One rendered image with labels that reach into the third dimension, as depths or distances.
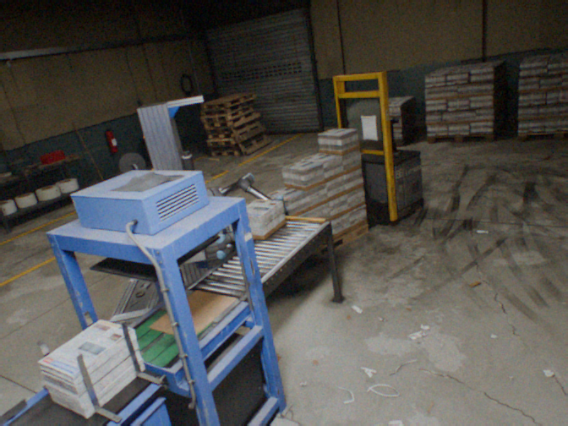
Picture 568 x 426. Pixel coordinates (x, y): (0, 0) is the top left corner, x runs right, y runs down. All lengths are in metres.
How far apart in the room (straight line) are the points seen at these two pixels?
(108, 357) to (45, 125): 8.37
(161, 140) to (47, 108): 6.67
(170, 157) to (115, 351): 2.08
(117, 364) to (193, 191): 0.99
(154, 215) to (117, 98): 9.34
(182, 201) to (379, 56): 9.11
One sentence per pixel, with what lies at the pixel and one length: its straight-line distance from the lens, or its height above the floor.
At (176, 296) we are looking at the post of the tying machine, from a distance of 2.30.
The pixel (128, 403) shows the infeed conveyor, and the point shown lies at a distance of 2.61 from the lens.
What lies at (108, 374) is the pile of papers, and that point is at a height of 0.93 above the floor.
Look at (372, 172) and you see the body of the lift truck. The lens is 5.88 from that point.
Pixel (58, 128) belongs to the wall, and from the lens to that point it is 10.71.
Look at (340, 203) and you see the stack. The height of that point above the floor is 0.53.
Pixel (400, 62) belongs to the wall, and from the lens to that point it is 11.08.
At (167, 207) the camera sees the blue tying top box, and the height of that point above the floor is 1.65.
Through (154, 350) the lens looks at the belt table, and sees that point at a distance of 2.87.
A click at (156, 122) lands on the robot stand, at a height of 1.88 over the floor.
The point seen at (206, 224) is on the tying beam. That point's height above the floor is 1.53.
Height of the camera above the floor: 2.35
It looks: 20 degrees down
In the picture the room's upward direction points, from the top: 10 degrees counter-clockwise
